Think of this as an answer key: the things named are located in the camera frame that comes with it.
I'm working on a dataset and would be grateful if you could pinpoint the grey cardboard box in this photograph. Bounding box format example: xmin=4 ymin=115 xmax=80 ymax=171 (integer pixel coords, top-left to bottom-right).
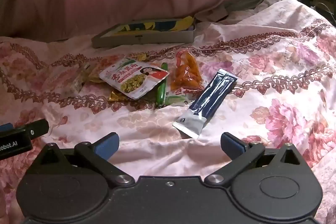
xmin=91 ymin=18 xmax=196 ymax=49

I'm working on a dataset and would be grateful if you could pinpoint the white snack packet red figure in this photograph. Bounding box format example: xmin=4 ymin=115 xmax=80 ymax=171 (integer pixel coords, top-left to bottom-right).
xmin=99 ymin=60 xmax=170 ymax=99

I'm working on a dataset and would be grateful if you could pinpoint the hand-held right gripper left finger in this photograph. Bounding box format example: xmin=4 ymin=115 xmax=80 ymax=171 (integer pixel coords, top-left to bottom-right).
xmin=34 ymin=132 xmax=135 ymax=188

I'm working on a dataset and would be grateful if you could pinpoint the orange snack packet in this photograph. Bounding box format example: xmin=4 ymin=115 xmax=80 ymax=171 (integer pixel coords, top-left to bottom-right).
xmin=170 ymin=51 xmax=203 ymax=92

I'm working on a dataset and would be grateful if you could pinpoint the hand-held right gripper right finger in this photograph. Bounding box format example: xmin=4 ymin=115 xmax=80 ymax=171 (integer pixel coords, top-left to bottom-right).
xmin=205 ymin=132 xmax=310 ymax=186

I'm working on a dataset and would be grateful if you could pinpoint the clear beige snack packet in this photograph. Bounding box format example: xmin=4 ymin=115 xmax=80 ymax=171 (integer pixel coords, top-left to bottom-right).
xmin=63 ymin=72 xmax=89 ymax=96

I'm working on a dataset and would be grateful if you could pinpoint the gold snack packet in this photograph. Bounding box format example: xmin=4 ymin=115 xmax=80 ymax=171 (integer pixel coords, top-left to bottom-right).
xmin=108 ymin=90 xmax=127 ymax=102

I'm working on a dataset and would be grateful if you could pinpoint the dark blue sachet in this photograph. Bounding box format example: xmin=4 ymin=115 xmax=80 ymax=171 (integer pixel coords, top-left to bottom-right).
xmin=172 ymin=69 xmax=238 ymax=139

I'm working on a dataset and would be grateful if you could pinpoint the green sausage stick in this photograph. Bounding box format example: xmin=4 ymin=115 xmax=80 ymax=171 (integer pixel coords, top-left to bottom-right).
xmin=156 ymin=63 xmax=169 ymax=107

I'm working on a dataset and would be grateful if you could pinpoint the green snack packet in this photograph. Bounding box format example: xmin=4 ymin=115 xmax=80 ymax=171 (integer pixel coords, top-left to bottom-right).
xmin=165 ymin=94 xmax=190 ymax=107

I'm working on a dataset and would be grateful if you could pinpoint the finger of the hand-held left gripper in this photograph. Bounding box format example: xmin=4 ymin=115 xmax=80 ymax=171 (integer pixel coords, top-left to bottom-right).
xmin=0 ymin=120 xmax=49 ymax=140

